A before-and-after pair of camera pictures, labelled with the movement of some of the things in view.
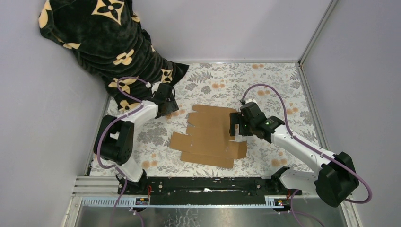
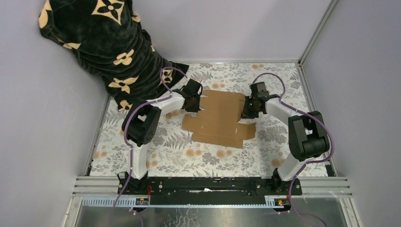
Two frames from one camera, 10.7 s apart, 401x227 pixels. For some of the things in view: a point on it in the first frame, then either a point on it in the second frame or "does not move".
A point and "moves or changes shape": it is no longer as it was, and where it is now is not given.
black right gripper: x=237 y=118 -> x=246 y=113
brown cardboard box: x=209 y=142 moves or changes shape
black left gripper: x=171 y=107 -> x=196 y=108
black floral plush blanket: x=107 y=39 does not move
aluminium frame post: x=316 y=30 does not move
